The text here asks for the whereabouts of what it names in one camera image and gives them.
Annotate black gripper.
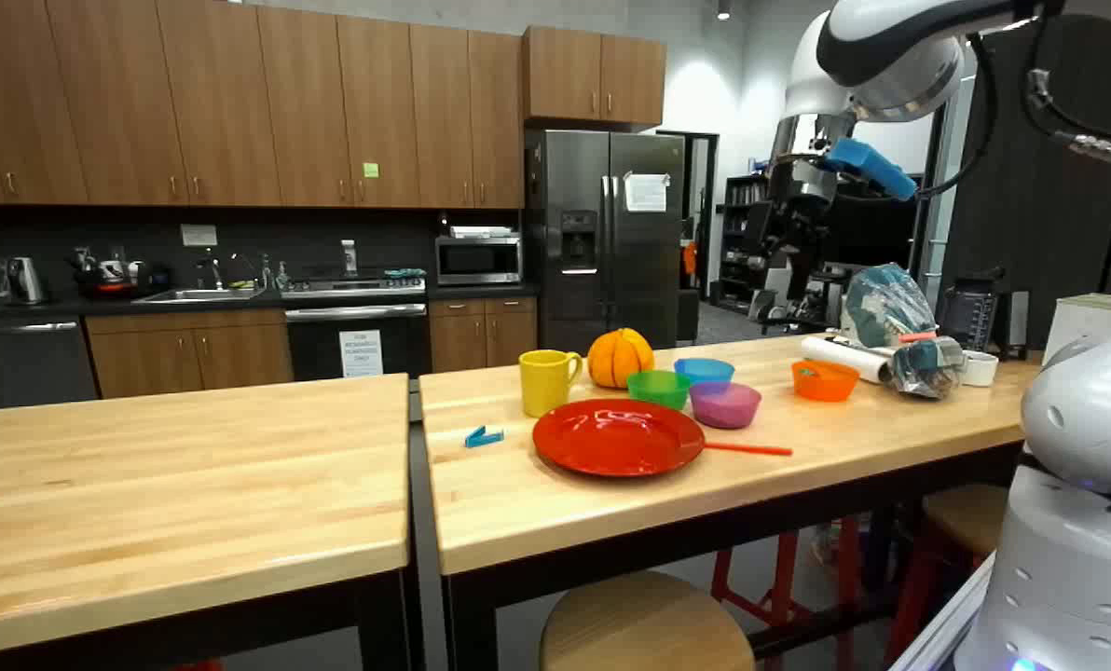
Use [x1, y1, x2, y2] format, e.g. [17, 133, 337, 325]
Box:
[787, 121, 842, 205]

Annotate purple translucent plastic bowl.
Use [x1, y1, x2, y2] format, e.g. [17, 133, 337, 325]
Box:
[688, 379, 765, 432]

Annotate orange plastic bowl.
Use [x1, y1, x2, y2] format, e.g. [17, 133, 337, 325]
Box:
[787, 360, 862, 408]

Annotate blue plastic bowl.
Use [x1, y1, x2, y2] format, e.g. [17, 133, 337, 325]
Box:
[673, 355, 739, 391]

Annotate green plastic bowl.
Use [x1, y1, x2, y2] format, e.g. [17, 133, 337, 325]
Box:
[627, 368, 695, 414]

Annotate black storage shelf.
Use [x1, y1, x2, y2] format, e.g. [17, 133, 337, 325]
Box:
[718, 172, 782, 314]

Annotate clear plastic bag of beans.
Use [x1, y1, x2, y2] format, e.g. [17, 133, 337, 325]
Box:
[836, 261, 965, 403]

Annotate white paper on refrigerator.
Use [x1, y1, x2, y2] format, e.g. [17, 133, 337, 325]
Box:
[623, 172, 674, 217]

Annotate white paper towel roll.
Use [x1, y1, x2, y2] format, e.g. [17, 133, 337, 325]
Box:
[798, 333, 892, 389]

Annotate black water jug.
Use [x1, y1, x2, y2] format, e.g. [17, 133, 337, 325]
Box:
[941, 275, 1008, 355]

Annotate small wooden cabinet over refrigerator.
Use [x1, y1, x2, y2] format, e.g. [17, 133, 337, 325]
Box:
[521, 25, 673, 130]

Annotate white printed mug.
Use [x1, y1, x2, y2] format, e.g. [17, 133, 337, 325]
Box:
[955, 347, 1003, 391]

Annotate thin orange stick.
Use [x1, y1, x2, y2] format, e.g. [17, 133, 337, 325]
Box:
[700, 442, 798, 459]

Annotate white box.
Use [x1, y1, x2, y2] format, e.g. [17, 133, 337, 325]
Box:
[1042, 291, 1111, 365]

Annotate red plate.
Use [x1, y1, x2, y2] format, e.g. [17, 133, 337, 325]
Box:
[531, 397, 709, 486]

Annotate yellow mug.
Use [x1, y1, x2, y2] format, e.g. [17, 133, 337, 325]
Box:
[514, 347, 587, 422]

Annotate steel microwave oven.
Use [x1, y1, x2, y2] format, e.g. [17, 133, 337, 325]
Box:
[432, 233, 525, 291]

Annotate narrow wooden base cabinet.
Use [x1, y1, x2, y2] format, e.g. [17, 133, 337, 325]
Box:
[427, 294, 540, 372]

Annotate wooden stool red legs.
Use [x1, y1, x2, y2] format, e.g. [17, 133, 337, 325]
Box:
[709, 514, 869, 665]
[537, 570, 757, 671]
[888, 481, 1013, 665]

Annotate white paper on oven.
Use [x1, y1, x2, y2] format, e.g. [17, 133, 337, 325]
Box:
[337, 328, 387, 379]

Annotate black built-in oven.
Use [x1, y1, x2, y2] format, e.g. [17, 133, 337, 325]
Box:
[283, 275, 432, 383]

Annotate wide wooden base cabinet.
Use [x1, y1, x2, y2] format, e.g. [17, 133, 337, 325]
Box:
[81, 306, 295, 403]

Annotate dark pot on counter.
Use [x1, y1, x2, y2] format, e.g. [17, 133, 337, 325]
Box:
[76, 245, 150, 302]

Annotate steel kettle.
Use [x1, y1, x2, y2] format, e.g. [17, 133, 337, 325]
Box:
[8, 253, 50, 311]

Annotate dark dishwasher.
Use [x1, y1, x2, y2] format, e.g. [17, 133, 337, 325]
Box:
[0, 314, 101, 414]

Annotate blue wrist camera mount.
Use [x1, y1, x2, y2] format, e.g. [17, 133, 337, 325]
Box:
[823, 133, 921, 205]

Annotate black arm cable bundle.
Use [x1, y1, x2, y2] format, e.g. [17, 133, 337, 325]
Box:
[1021, 0, 1111, 172]

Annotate long wooden wall cabinets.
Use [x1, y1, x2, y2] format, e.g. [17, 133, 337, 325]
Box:
[0, 0, 531, 212]

